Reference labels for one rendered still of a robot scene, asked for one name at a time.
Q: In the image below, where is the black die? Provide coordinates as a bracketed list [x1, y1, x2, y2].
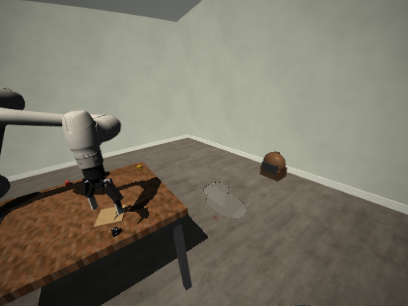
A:
[111, 226, 120, 237]

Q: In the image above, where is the tan square mat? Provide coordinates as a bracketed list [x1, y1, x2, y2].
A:
[94, 207, 124, 227]

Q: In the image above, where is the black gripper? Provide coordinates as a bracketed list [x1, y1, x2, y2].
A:
[82, 164, 124, 215]

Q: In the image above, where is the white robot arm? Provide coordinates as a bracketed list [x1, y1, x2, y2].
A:
[0, 87, 121, 169]

